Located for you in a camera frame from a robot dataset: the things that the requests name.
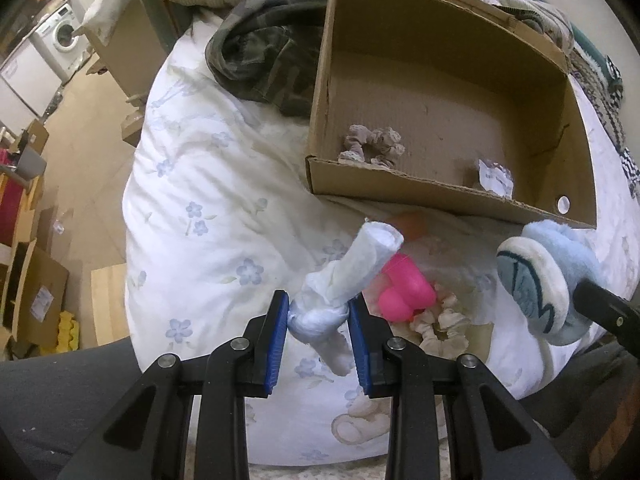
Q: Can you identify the cardboard box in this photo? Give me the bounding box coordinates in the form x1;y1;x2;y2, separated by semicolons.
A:
305;0;599;230

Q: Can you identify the light blue plush slipper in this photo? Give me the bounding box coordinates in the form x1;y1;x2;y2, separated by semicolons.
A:
496;220;606;347

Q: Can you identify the yellow egg tray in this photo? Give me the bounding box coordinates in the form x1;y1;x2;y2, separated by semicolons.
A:
57;310;82;356

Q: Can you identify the clear plastic wrapper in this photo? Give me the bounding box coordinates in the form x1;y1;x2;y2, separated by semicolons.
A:
477;159;516;197

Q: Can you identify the camouflage jacket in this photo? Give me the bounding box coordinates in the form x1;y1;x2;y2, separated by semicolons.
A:
205;0;331;118

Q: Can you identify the white knotted cloth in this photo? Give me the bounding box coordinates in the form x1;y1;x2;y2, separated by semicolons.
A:
287;219;405;377

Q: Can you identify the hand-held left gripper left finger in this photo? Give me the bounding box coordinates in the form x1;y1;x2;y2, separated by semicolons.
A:
59;290;291;480

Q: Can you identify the patterned knit blanket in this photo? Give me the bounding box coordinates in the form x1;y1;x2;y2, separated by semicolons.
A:
492;0;640;198

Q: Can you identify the white washing machine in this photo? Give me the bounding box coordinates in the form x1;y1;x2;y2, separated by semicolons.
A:
27;2;91;83

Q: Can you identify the wooden cabinet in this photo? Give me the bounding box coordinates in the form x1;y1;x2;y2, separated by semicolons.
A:
82;0;168;106

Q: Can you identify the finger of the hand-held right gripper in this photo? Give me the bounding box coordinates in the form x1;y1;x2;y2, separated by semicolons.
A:
572;279;640;357

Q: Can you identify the lace-trimmed beige scrunchie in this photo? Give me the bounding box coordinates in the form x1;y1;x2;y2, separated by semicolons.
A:
338;124;406;167

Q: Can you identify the person's dark trouser leg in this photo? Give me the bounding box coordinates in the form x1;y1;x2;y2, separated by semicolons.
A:
0;337;148;480

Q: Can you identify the wooden board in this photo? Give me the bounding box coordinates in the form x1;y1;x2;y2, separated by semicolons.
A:
90;262;133;347

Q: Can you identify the pink plastic toy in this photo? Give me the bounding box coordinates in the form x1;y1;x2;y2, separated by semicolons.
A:
370;254;438;324

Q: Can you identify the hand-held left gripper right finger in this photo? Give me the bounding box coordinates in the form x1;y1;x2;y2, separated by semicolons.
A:
348;294;579;480

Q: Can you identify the open cardboard carton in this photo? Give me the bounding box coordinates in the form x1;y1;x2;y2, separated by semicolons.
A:
0;240;70;351

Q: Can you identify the floral white duvet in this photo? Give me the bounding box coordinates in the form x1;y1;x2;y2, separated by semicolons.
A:
122;7;640;463

